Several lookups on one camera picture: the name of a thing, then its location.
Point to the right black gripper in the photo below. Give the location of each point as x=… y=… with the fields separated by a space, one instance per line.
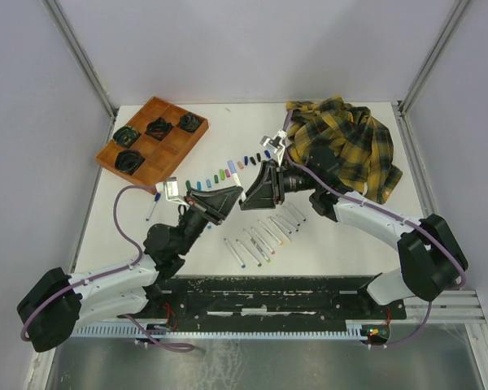
x=260 y=196

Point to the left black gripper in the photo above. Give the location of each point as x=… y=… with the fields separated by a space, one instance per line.
x=226 y=197

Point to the yellow cap marker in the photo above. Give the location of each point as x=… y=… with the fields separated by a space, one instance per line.
x=278 y=227

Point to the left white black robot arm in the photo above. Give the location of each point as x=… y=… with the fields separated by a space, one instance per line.
x=60 y=303

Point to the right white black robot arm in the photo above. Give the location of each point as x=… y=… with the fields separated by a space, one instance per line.
x=430 y=258

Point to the orange compartment tray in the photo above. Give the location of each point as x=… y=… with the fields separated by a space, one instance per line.
x=153 y=143

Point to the yellow plaid shirt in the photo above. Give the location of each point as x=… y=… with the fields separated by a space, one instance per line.
x=361 y=144

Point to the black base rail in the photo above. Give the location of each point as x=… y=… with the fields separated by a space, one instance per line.
x=260 y=304

